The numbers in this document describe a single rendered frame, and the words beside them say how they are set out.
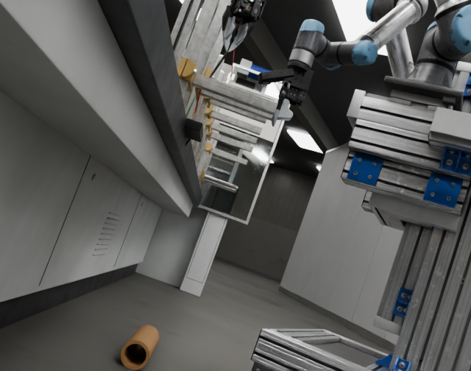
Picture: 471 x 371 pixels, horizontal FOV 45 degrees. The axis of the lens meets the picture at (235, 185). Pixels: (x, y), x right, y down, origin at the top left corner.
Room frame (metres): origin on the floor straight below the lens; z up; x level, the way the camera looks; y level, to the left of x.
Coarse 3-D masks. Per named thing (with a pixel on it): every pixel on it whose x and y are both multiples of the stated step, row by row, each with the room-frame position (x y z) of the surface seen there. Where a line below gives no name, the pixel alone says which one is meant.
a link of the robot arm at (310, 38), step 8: (304, 24) 1.74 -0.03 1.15; (312, 24) 1.73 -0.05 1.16; (320, 24) 1.73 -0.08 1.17; (304, 32) 1.73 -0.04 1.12; (312, 32) 1.73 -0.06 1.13; (320, 32) 1.74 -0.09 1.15; (296, 40) 1.76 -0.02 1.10; (304, 40) 1.73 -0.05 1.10; (312, 40) 1.73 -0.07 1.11; (320, 40) 1.75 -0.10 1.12; (296, 48) 1.74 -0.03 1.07; (304, 48) 1.73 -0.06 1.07; (312, 48) 1.73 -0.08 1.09; (320, 48) 1.76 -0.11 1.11
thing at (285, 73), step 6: (264, 72) 1.74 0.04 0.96; (270, 72) 1.74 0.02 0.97; (276, 72) 1.74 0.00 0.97; (282, 72) 1.74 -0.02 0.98; (288, 72) 1.74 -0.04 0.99; (258, 78) 1.76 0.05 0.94; (264, 78) 1.74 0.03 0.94; (270, 78) 1.74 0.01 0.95; (276, 78) 1.75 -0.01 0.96; (282, 78) 1.75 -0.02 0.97
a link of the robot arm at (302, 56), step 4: (292, 52) 1.75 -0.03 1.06; (296, 52) 1.74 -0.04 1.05; (300, 52) 1.73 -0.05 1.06; (304, 52) 1.73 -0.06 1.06; (308, 52) 1.73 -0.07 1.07; (292, 56) 1.74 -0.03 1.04; (296, 56) 1.73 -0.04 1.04; (300, 56) 1.73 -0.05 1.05; (304, 56) 1.73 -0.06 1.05; (308, 56) 1.73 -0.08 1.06; (312, 56) 1.74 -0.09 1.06; (288, 60) 1.76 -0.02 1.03; (292, 60) 1.75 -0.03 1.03; (296, 60) 1.74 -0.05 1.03; (300, 60) 1.73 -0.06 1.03; (304, 60) 1.73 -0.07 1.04; (308, 60) 1.73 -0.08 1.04; (312, 60) 1.75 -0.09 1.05; (304, 64) 1.74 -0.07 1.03; (308, 64) 1.74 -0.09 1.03
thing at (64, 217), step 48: (0, 96) 0.95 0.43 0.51; (0, 144) 1.03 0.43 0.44; (48, 144) 1.28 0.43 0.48; (0, 192) 1.12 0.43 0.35; (48, 192) 1.41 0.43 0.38; (96, 192) 1.92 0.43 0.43; (0, 240) 1.22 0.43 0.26; (48, 240) 1.57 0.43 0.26; (96, 240) 2.23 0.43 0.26; (144, 240) 3.81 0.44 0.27; (0, 288) 1.34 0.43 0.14; (48, 288) 1.78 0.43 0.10; (96, 288) 2.81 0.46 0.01
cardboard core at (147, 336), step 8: (144, 328) 1.84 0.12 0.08; (152, 328) 1.88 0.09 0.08; (136, 336) 1.69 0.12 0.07; (144, 336) 1.71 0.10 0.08; (152, 336) 1.78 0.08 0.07; (128, 344) 1.62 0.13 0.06; (136, 344) 1.87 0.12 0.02; (144, 344) 1.62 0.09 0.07; (152, 344) 1.72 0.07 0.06; (128, 352) 1.71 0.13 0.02; (136, 352) 1.80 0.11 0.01; (144, 352) 1.83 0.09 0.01; (152, 352) 1.73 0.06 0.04; (128, 360) 1.66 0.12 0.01; (136, 360) 1.70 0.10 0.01; (144, 360) 1.66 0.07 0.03; (136, 368) 1.62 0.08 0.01
